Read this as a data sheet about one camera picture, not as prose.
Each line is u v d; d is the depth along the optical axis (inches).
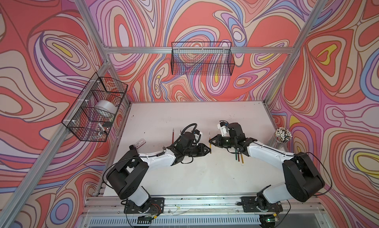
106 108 28.7
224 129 31.7
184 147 26.5
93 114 31.4
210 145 33.1
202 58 37.8
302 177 17.1
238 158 35.4
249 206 28.8
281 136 31.1
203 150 29.4
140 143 37.7
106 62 35.9
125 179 17.2
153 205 28.3
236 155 35.8
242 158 35.1
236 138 26.7
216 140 30.2
